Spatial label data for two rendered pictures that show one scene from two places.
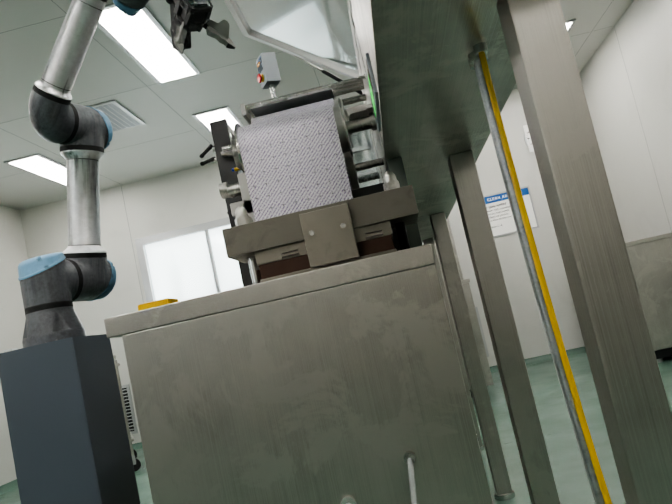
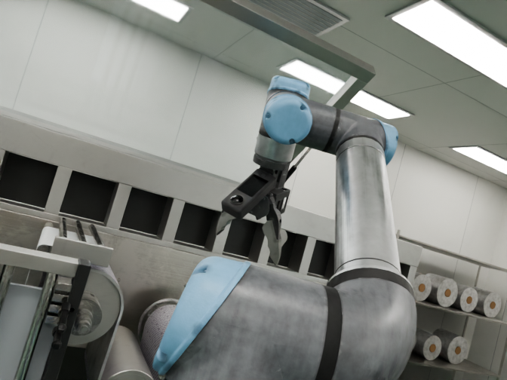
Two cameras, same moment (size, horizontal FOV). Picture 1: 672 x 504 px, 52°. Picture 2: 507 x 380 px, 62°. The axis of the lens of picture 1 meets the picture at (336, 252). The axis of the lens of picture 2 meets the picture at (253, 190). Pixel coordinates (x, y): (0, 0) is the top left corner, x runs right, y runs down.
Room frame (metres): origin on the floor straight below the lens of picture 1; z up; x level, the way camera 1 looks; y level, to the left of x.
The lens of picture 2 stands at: (2.05, 0.97, 1.58)
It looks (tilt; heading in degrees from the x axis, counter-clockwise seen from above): 4 degrees up; 242
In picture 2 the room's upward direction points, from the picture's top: 16 degrees clockwise
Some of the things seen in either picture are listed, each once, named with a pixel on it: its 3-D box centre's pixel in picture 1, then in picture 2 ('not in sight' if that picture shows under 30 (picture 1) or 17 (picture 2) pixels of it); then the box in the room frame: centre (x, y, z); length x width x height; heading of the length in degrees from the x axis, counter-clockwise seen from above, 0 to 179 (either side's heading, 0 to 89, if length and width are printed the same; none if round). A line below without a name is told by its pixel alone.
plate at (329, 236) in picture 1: (329, 235); not in sight; (1.36, 0.01, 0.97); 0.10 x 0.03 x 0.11; 86
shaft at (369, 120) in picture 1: (361, 124); not in sight; (1.62, -0.13, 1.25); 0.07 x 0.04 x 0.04; 86
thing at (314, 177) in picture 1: (299, 190); not in sight; (1.58, 0.05, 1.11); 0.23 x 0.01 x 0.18; 86
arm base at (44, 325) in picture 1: (52, 324); not in sight; (1.75, 0.75, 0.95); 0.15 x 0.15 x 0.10
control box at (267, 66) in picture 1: (266, 70); not in sight; (2.19, 0.10, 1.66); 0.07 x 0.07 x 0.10; 22
